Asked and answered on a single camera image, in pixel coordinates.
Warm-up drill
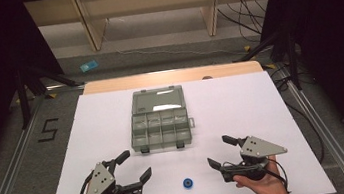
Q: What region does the blue card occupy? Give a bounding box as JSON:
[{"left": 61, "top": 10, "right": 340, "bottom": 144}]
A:
[{"left": 79, "top": 58, "right": 101, "bottom": 74}]

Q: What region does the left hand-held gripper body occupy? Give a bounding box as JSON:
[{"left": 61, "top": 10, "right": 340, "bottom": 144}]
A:
[{"left": 73, "top": 155, "right": 144, "bottom": 194}]

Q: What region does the person's right hand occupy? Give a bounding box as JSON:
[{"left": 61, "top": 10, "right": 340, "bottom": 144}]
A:
[{"left": 230, "top": 153, "right": 292, "bottom": 194}]

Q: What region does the white floor cable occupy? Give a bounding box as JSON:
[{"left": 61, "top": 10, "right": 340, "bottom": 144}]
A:
[{"left": 100, "top": 10, "right": 276, "bottom": 75}]

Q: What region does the white table sheet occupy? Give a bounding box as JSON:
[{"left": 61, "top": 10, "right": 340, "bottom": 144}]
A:
[{"left": 29, "top": 62, "right": 338, "bottom": 194}]

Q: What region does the grey plastic compartment box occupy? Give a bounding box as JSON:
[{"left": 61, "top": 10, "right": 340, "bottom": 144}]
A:
[{"left": 124, "top": 83, "right": 199, "bottom": 157}]

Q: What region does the wooden table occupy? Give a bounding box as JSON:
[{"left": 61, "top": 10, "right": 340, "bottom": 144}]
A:
[{"left": 80, "top": 58, "right": 264, "bottom": 97}]

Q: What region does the black metal stand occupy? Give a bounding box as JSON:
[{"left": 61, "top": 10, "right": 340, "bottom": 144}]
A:
[
  {"left": 12, "top": 57, "right": 90, "bottom": 131},
  {"left": 228, "top": 22, "right": 305, "bottom": 100}
]

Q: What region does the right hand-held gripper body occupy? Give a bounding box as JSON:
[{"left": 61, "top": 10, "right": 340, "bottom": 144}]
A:
[{"left": 215, "top": 130, "right": 292, "bottom": 186}]

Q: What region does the small blue wheel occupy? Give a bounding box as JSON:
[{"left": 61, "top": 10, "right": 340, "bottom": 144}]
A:
[{"left": 182, "top": 176, "right": 196, "bottom": 191}]

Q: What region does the black floor cable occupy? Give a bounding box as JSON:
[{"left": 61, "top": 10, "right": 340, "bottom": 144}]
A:
[{"left": 266, "top": 60, "right": 328, "bottom": 169}]

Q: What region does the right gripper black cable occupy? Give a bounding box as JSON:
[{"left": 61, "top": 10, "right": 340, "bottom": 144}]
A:
[{"left": 262, "top": 155, "right": 292, "bottom": 194}]

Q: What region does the bundle of black cables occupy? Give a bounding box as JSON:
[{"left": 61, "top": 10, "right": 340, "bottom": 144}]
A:
[{"left": 215, "top": 0, "right": 271, "bottom": 48}]

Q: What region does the aluminium floor rail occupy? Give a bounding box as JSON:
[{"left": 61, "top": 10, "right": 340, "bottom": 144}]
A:
[
  {"left": 0, "top": 81, "right": 100, "bottom": 194},
  {"left": 274, "top": 53, "right": 344, "bottom": 194}
]

